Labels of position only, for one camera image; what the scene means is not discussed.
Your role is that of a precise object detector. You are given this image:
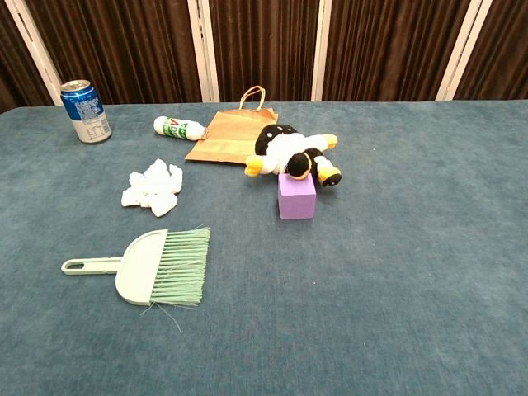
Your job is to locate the blue soda can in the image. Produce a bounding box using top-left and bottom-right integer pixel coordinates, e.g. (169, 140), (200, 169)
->
(59, 79), (113, 144)

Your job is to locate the white tissue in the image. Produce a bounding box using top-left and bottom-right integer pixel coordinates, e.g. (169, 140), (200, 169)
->
(120, 158), (184, 219)

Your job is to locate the white partition post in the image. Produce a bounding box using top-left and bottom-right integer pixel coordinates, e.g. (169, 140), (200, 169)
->
(311, 0), (333, 102)
(435, 0), (494, 102)
(187, 0), (220, 103)
(3, 0), (65, 106)

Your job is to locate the teal velvet table cover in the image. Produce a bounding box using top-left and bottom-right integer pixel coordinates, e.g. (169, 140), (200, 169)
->
(0, 97), (528, 396)

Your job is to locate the brown paper bag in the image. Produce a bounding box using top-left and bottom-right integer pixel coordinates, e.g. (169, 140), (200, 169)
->
(184, 85), (280, 165)

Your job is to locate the white bottle green label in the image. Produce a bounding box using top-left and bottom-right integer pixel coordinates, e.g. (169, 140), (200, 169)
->
(153, 115), (207, 143)

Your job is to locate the brown curtain panel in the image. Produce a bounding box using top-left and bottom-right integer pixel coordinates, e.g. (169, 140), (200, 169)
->
(321, 0), (472, 102)
(25, 0), (203, 106)
(453, 0), (528, 101)
(0, 0), (54, 113)
(208, 0), (321, 103)

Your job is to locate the purple foam cube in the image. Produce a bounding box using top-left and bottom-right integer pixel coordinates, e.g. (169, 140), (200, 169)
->
(276, 172), (318, 221)

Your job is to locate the black white penguin plush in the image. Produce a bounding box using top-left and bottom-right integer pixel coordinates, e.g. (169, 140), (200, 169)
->
(243, 123), (343, 189)

